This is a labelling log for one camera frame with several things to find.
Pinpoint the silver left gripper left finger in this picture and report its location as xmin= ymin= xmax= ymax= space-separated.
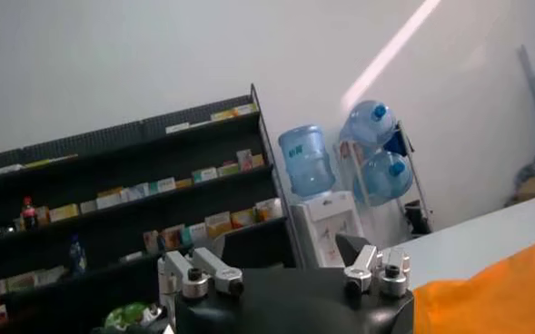
xmin=156 ymin=233 xmax=245 ymax=300

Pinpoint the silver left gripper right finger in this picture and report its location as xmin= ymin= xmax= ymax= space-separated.
xmin=334 ymin=233 xmax=411 ymax=299

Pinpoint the orange t-shirt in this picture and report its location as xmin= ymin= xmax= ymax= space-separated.
xmin=411 ymin=240 xmax=535 ymax=334

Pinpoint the teal medicine box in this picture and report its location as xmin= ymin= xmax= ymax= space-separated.
xmin=183 ymin=221 xmax=209 ymax=246

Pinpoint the yellow white medicine box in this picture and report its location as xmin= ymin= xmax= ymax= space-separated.
xmin=204 ymin=211 xmax=233 ymax=238

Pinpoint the white water dispenser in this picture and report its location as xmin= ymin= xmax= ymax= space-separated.
xmin=289 ymin=190 xmax=366 ymax=269

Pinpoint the orange yellow medicine box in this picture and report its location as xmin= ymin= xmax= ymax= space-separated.
xmin=230 ymin=207 xmax=257 ymax=230

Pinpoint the small black device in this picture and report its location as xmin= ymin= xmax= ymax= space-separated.
xmin=402 ymin=199 xmax=431 ymax=236

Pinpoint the green item in bowl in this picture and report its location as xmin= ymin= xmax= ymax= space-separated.
xmin=103 ymin=301 xmax=163 ymax=332

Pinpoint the white metal jug rack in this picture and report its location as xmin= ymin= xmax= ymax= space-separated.
xmin=332 ymin=120 xmax=434 ymax=237

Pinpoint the white blue medicine box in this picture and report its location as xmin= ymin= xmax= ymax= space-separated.
xmin=120 ymin=182 xmax=151 ymax=203

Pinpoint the tall colourful box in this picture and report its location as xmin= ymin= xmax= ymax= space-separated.
xmin=236 ymin=148 xmax=254 ymax=172

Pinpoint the labelled blue water jug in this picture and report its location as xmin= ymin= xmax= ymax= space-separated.
xmin=278 ymin=124 xmax=337 ymax=200

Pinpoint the dark blue hanging cloth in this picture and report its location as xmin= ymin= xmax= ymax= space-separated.
xmin=382 ymin=129 xmax=409 ymax=158

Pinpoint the blue plastic bottle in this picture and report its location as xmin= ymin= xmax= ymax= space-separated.
xmin=68 ymin=233 xmax=88 ymax=276

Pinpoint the flat white medicine box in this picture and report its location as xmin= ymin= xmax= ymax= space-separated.
xmin=164 ymin=121 xmax=191 ymax=135
xmin=0 ymin=162 xmax=25 ymax=177

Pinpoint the black shelving unit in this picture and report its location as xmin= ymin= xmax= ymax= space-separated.
xmin=0 ymin=83 xmax=298 ymax=334

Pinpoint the flat yellow medicine box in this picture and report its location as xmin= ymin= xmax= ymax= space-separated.
xmin=24 ymin=153 xmax=80 ymax=169
xmin=210 ymin=103 xmax=259 ymax=122

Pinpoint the cola bottle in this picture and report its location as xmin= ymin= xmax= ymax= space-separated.
xmin=19 ymin=195 xmax=39 ymax=231

